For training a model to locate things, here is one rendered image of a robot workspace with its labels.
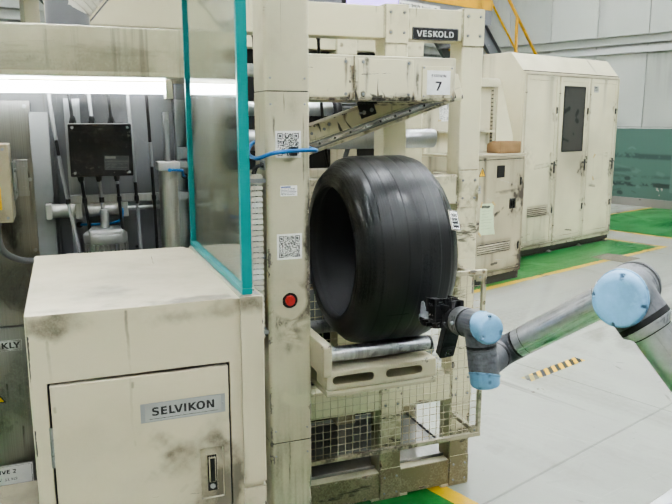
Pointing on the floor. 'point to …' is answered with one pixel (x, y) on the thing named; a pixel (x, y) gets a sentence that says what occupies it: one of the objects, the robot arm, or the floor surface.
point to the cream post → (289, 329)
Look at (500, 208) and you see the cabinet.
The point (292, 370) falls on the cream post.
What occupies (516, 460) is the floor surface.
